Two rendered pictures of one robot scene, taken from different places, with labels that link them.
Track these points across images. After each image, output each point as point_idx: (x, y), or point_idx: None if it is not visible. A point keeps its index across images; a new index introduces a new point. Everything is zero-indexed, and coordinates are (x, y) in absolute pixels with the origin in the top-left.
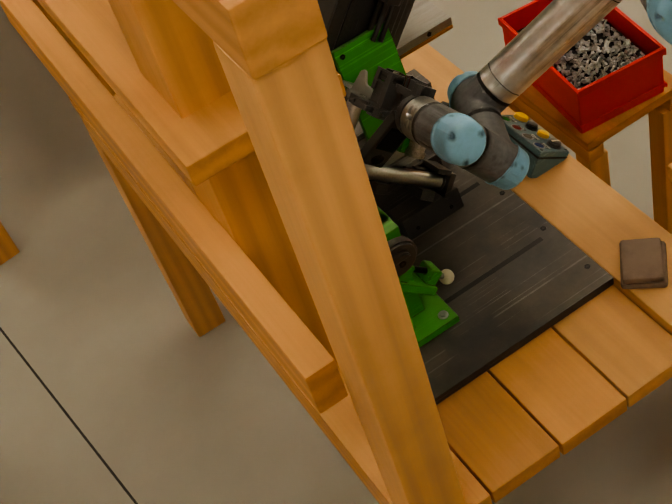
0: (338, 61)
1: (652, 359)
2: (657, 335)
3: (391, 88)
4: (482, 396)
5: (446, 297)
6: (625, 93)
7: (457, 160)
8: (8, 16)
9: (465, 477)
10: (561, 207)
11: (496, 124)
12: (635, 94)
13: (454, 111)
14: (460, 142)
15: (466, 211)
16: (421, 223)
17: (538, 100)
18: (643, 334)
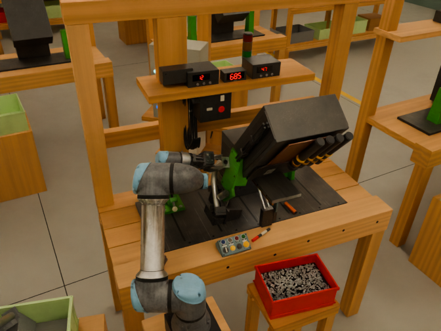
0: (231, 151)
1: (118, 258)
2: (126, 262)
3: (201, 154)
4: (132, 217)
5: (173, 214)
6: (263, 295)
7: (155, 158)
8: None
9: (108, 209)
10: (197, 249)
11: None
12: (264, 301)
13: (170, 155)
14: (157, 155)
15: (209, 225)
16: (207, 211)
17: None
18: (129, 259)
